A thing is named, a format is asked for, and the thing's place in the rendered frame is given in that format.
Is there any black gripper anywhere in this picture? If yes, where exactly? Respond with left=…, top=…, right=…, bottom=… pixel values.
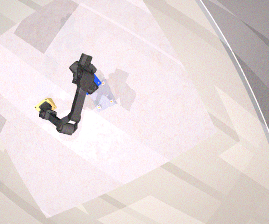
left=69, top=61, right=99, bottom=94

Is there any blue board with beige handle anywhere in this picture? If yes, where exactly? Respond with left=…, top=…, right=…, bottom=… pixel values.
left=94, top=74, right=102, bottom=86

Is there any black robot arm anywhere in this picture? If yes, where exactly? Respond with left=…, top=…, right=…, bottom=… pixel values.
left=39, top=53, right=97, bottom=136

